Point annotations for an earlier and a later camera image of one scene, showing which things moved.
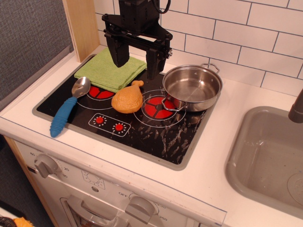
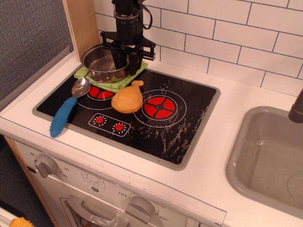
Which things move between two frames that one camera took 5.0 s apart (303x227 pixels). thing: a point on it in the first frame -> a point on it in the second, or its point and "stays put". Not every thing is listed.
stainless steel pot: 196,87 -> 99,60
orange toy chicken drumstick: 129,100 stays put
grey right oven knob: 140,209 stays put
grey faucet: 296,113 stays put
